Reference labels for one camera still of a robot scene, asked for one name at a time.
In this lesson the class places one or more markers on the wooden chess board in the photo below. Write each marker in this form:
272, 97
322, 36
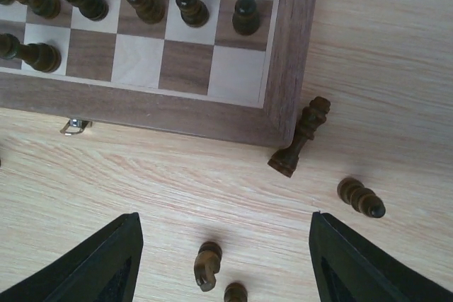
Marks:
208, 81

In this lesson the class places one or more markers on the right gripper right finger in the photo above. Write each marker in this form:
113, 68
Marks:
348, 267

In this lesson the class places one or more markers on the tall dark piece by board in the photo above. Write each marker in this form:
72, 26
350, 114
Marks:
313, 116

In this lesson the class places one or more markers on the dark piece low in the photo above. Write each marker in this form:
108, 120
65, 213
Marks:
235, 292
360, 198

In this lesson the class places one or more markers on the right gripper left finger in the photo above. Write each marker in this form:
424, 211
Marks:
104, 267

